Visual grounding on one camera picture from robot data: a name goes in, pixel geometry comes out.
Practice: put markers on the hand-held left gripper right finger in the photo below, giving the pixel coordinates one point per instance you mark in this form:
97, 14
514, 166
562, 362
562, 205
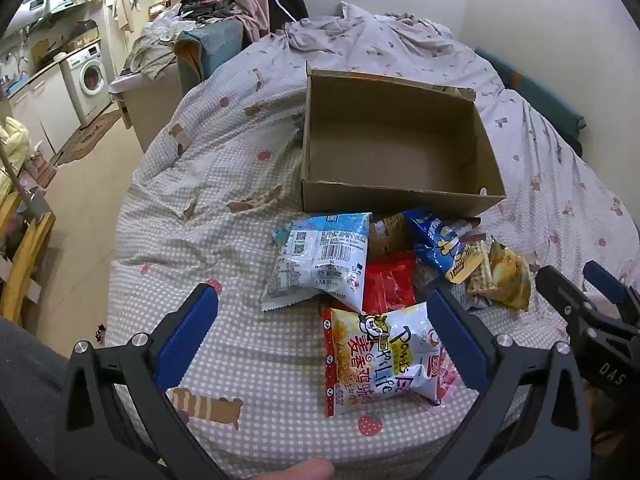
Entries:
457, 340

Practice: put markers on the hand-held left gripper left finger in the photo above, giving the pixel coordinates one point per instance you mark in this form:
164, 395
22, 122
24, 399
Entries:
187, 332

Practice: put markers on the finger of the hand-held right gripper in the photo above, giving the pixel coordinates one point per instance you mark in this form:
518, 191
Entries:
607, 285
567, 297

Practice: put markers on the yellow chip packet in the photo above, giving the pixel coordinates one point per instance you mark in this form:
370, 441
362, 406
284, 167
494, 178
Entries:
510, 275

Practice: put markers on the beige cracker packet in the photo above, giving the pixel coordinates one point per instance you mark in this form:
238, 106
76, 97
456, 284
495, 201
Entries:
481, 272

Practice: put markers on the yellow white snack packet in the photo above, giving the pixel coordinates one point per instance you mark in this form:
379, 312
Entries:
380, 360

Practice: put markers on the red snack packet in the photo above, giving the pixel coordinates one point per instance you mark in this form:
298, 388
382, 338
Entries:
387, 285

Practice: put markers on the dark blue snack packet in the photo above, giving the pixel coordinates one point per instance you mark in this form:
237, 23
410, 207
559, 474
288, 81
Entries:
435, 240

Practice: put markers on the tan brown snack packet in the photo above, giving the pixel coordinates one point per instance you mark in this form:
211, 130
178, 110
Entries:
390, 235

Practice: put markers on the white light-blue snack packet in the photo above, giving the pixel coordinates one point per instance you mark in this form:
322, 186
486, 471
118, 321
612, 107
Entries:
320, 255

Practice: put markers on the brown cardboard box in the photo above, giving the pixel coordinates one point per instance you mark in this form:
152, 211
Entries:
390, 155

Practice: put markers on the person's left hand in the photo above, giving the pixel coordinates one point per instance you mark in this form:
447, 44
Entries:
295, 471

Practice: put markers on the person's grey trouser leg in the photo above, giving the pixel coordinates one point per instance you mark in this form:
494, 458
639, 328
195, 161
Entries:
25, 385

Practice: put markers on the wooden chair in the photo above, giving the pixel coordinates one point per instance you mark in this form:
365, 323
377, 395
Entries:
27, 255

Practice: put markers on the brown floor rug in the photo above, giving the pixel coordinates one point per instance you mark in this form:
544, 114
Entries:
92, 135

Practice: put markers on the white side cabinet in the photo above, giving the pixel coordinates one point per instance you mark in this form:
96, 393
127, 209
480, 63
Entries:
150, 110

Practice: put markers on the pale yellow cloth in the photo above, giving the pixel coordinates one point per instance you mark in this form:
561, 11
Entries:
12, 145

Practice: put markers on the white kitchen cabinet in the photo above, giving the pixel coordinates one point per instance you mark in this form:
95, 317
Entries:
40, 105

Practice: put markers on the white washing machine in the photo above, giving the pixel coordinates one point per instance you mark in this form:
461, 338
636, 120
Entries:
87, 80

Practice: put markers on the pile of clothes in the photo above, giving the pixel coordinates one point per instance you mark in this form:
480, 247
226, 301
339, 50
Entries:
160, 35

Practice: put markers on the beige hanging towel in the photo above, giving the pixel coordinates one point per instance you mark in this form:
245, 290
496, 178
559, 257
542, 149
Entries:
122, 7

